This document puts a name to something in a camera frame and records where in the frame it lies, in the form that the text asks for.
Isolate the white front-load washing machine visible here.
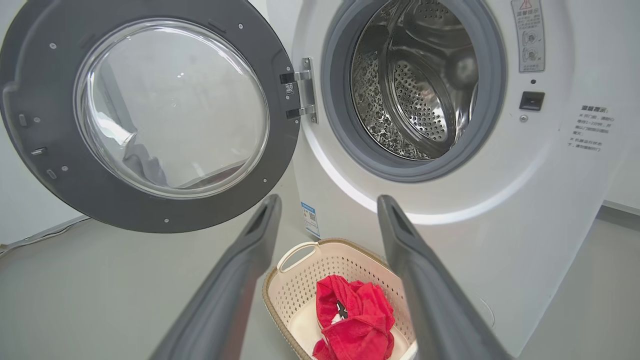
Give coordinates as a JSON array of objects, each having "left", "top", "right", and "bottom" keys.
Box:
[{"left": 264, "top": 0, "right": 640, "bottom": 357}]

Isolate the blue energy label sticker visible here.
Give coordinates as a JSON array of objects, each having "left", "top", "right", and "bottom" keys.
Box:
[{"left": 300, "top": 201, "right": 321, "bottom": 239}]

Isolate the grey washing machine door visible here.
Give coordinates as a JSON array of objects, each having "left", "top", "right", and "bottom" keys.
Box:
[{"left": 0, "top": 0, "right": 302, "bottom": 235}]

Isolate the red garment with black number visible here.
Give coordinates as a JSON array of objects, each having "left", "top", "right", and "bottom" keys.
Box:
[{"left": 312, "top": 273, "right": 397, "bottom": 360}]

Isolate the cream perforated laundry basket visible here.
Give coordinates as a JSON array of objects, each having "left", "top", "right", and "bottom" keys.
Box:
[{"left": 262, "top": 238, "right": 419, "bottom": 360}]

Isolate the grey warning sticker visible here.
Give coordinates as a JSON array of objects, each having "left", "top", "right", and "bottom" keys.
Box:
[{"left": 510, "top": 0, "right": 546, "bottom": 74}]

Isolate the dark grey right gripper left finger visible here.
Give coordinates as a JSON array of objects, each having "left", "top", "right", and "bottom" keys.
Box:
[{"left": 150, "top": 194, "right": 283, "bottom": 360}]

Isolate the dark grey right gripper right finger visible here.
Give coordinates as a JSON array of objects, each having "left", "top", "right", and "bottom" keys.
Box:
[{"left": 376, "top": 195, "right": 513, "bottom": 360}]

